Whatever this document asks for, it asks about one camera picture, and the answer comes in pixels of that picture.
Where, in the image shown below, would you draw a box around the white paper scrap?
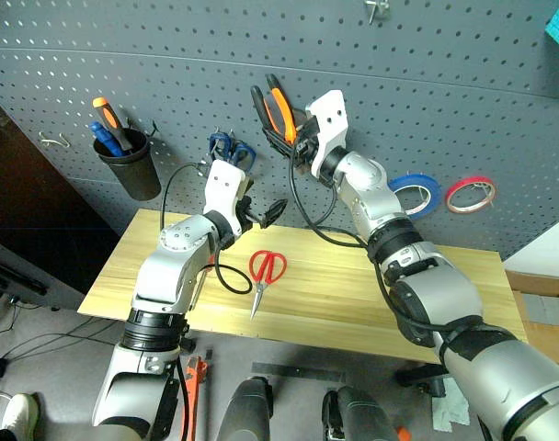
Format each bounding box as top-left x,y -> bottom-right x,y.
430,378 -> 472,434

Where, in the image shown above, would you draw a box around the dark rounded robot shape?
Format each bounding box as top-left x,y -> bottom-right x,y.
321,385 -> 401,441
213,376 -> 275,441

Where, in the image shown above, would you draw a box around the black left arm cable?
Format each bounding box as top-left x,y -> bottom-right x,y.
161,161 -> 254,296

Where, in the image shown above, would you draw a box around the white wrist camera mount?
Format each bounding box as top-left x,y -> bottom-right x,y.
202,159 -> 249,236
304,89 -> 350,178

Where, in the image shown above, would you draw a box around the orange and black pliers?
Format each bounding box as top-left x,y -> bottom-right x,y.
249,73 -> 300,144

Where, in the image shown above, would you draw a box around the blue handled screwdriver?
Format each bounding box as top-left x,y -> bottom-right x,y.
88,120 -> 124,158

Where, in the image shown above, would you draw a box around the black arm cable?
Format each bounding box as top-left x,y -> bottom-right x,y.
288,151 -> 451,346
161,161 -> 254,296

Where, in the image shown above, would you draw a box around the red handled scissors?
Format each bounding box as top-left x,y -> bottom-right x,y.
247,249 -> 289,322

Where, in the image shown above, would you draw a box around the orange pipe wrench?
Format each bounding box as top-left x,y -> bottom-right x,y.
179,353 -> 210,441

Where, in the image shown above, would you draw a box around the dark cabinet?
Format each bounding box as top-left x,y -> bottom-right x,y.
0,89 -> 124,318

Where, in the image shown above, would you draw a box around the red tape roll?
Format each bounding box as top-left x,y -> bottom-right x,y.
445,174 -> 498,215

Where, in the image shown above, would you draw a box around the blue tape roll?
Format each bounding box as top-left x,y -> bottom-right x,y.
388,172 -> 442,219

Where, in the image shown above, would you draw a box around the silver metal pegboard hook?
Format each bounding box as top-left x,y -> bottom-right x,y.
363,0 -> 392,23

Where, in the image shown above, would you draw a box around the grey metal pegboard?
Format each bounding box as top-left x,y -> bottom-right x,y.
0,0 -> 559,261

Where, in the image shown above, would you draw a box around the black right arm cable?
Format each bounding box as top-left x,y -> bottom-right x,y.
288,151 -> 451,346

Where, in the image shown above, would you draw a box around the black floor tape strip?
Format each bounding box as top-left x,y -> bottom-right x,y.
251,361 -> 348,383

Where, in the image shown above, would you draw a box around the brown cardboard box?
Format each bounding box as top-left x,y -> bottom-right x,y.
504,268 -> 559,374

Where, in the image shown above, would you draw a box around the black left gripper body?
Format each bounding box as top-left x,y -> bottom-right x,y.
235,194 -> 264,232

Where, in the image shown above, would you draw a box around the blue handled scissors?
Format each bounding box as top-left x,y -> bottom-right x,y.
208,130 -> 257,174

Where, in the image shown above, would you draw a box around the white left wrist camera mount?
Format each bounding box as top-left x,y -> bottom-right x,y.
202,159 -> 249,236

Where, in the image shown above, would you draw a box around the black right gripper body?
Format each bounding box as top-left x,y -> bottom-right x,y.
288,117 -> 325,177

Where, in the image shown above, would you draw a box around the white board panel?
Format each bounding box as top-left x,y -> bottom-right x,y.
503,219 -> 559,279

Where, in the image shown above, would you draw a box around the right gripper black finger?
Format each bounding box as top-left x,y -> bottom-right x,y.
291,107 -> 318,135
261,128 -> 297,159

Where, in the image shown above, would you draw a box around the black table foot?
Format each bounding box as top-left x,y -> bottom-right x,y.
394,362 -> 449,399

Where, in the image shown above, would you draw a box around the black plastic tool cup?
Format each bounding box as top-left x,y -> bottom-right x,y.
92,128 -> 164,202

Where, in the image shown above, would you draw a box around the orange and black screwdriver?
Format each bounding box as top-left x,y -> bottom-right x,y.
91,96 -> 134,155

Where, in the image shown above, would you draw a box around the white shoe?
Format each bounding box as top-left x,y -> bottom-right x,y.
2,391 -> 42,441

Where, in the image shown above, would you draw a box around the silver wire pegboard hook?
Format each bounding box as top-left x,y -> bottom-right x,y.
39,131 -> 72,148

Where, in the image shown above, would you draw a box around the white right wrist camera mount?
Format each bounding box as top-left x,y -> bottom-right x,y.
304,89 -> 350,178

